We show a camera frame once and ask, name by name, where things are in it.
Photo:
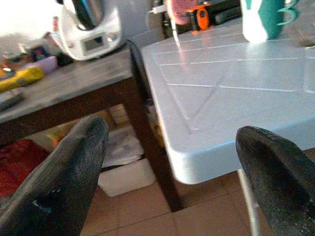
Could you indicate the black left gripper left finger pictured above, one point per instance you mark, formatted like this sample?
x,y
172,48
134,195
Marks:
x,y
61,186

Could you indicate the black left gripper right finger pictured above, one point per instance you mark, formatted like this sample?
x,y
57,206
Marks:
x,y
283,182

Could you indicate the white storage box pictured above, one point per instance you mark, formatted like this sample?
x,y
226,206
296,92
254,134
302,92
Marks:
x,y
128,177

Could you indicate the white plastic table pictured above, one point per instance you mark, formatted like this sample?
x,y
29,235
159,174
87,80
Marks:
x,y
233,98

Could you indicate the dark wood table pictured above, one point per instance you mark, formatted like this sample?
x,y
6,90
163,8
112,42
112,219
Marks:
x,y
81,81

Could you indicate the yellow kitchen package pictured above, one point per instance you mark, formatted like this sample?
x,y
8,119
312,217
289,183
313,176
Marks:
x,y
21,78

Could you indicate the lilac plastic bowl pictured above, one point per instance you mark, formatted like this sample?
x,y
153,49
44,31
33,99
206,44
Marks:
x,y
43,64

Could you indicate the small black object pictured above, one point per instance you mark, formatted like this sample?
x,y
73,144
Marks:
x,y
64,59

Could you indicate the teal and white jug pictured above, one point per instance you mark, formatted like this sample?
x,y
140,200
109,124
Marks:
x,y
261,19

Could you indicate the white kitchen cooking machine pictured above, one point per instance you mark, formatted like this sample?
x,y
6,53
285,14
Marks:
x,y
98,27

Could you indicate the orange and black tool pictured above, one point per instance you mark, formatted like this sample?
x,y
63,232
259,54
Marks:
x,y
201,17

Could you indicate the pink round object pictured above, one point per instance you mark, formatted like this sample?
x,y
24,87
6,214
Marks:
x,y
178,11

